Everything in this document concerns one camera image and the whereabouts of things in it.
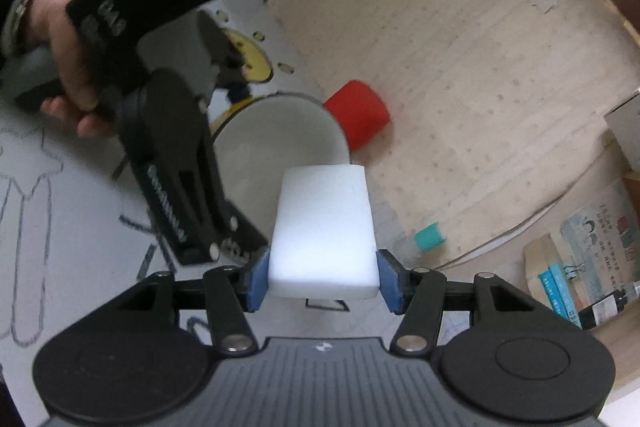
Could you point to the black dropper bottle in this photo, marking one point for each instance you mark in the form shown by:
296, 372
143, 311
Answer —
607, 302

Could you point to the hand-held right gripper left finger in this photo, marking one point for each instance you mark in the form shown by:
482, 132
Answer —
256, 282

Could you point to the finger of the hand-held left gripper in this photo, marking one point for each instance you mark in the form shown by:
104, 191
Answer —
222, 47
170, 202

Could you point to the stack of books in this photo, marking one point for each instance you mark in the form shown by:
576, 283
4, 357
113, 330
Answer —
540, 252

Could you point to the thin blue-spine book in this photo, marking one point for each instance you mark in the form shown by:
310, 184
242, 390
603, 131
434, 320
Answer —
565, 302

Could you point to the yellow and white bowl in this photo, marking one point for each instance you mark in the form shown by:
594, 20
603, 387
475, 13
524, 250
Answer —
280, 142

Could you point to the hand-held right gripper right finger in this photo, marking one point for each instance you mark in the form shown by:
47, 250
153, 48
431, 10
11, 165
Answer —
391, 282

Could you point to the clipped paper sheets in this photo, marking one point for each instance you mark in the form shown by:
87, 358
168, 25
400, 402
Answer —
595, 237

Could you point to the person's left hand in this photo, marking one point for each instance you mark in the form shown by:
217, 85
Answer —
65, 57

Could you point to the white printed table mat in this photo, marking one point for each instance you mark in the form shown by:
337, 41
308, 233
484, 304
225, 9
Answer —
75, 217

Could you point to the wooden shelf unit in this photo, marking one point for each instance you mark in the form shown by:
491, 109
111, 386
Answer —
605, 187

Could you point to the beige cardboard box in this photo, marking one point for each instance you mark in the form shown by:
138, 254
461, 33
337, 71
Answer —
625, 127

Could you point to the white sponge block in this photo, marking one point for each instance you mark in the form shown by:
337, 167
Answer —
322, 232

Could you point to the red cylindrical cup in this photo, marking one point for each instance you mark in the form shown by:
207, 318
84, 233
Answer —
360, 114

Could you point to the teal cap small bottle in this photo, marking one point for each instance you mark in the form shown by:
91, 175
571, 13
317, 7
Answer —
429, 237

